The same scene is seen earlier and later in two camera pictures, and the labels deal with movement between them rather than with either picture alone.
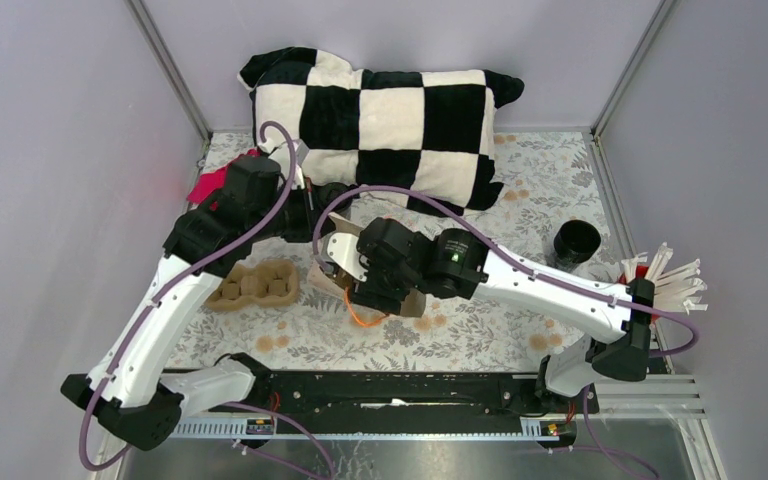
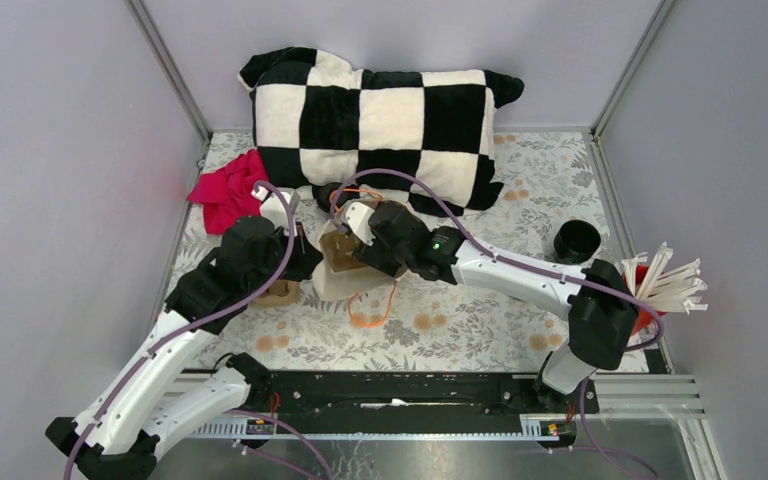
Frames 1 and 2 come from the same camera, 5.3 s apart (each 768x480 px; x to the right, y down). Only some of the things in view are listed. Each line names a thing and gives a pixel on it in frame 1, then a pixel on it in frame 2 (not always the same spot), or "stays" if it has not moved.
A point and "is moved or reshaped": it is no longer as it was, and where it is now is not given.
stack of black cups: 574,242 stays
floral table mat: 465,335 stays
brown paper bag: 414,303 is moved or reshaped
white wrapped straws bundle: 674,291 stays
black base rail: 412,394 stays
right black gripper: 366,293 to 373,256
